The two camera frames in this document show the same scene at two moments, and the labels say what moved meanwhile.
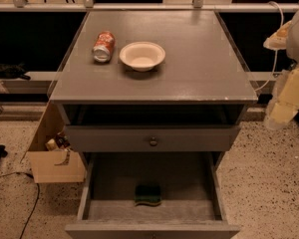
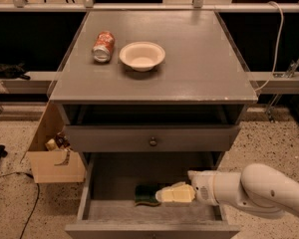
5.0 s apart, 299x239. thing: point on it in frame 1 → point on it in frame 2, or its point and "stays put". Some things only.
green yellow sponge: [148, 194] stays put
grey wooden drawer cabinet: [154, 99] stays put
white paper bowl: [143, 56] stays put
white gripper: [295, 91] → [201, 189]
